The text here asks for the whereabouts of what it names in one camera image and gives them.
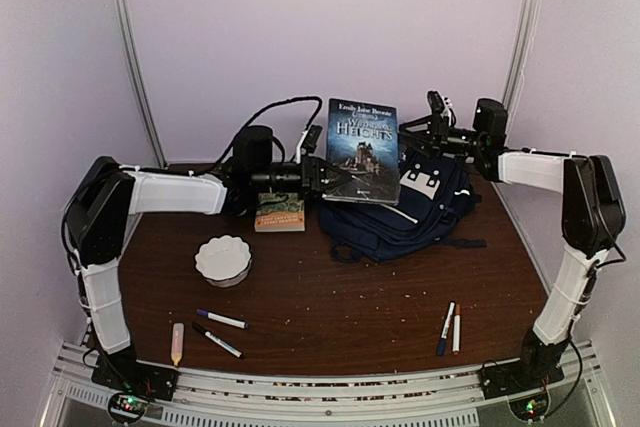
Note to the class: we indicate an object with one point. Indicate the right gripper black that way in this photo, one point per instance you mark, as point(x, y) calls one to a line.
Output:
point(438, 127)

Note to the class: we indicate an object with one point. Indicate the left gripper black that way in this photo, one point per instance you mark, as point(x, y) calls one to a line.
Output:
point(312, 169)

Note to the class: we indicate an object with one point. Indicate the blue Wuthering Heights book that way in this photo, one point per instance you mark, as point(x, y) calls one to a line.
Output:
point(363, 139)

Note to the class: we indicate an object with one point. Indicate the navy blue student backpack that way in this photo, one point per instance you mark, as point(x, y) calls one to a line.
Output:
point(435, 195)

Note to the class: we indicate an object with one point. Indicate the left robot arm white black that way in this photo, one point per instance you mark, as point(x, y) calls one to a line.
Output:
point(94, 221)

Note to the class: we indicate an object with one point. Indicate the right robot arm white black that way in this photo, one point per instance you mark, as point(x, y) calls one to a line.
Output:
point(592, 217)

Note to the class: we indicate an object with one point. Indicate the orange paperback book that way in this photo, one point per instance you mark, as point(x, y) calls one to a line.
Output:
point(279, 212)

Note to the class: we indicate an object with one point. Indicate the white scalloped ceramic bowl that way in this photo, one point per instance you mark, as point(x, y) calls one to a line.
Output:
point(224, 261)

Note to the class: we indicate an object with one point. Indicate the purple capped white marker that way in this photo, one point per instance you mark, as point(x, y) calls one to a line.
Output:
point(222, 319)

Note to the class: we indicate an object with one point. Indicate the blue capped white marker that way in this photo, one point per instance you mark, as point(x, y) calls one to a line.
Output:
point(445, 329)

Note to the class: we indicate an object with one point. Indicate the black capped white marker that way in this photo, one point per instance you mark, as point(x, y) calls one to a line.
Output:
point(216, 340)

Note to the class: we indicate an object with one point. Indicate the brown capped white marker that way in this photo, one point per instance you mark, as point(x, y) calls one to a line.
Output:
point(456, 330)

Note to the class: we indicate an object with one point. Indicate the pink glue tube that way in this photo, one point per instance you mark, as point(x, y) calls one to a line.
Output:
point(177, 343)

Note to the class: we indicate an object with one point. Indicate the right circuit board with leds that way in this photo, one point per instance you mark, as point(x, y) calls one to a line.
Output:
point(530, 408)

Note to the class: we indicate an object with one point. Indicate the circuit board with leds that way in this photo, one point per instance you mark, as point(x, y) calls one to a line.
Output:
point(127, 408)
point(530, 408)

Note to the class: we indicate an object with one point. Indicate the left circuit board with leds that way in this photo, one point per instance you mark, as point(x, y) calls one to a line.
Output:
point(127, 408)

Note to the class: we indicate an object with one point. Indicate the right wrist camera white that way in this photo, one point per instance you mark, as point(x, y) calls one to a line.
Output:
point(441, 107)

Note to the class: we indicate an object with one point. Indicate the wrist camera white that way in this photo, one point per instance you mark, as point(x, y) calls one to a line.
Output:
point(308, 142)
point(441, 107)

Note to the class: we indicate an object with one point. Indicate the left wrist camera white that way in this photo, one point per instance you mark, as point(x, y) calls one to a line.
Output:
point(308, 142)

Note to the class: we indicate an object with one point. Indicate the right aluminium frame post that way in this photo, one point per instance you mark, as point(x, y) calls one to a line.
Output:
point(523, 41)

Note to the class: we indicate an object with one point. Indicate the aluminium frame post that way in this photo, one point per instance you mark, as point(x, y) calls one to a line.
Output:
point(523, 41)
point(134, 70)

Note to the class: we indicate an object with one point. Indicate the front aluminium rail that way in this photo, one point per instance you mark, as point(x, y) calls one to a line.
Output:
point(444, 397)

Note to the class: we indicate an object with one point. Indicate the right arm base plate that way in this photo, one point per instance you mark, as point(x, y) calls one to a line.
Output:
point(510, 378)

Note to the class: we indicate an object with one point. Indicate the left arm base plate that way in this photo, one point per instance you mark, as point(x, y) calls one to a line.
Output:
point(125, 373)

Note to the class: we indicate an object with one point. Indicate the left aluminium frame post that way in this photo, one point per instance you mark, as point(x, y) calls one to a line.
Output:
point(134, 70)

